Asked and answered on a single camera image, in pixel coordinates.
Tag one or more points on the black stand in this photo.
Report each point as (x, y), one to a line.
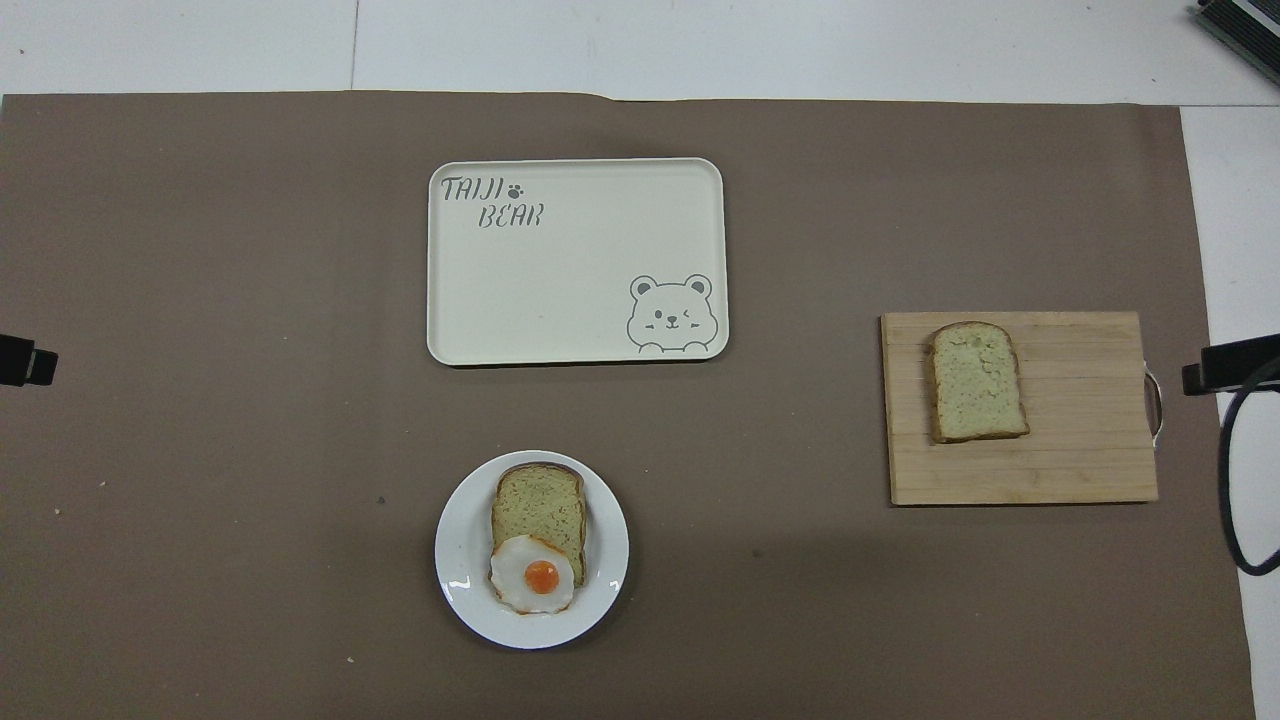
(1240, 362)
(18, 360)

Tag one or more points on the fried egg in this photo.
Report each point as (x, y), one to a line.
(540, 577)

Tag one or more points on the bread slice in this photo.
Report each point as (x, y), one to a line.
(975, 385)
(540, 505)

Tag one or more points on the white round plate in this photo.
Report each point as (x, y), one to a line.
(610, 545)

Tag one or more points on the cream tray with bear print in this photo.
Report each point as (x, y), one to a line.
(570, 290)

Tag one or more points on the wooden cutting board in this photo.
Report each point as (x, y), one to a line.
(1080, 440)

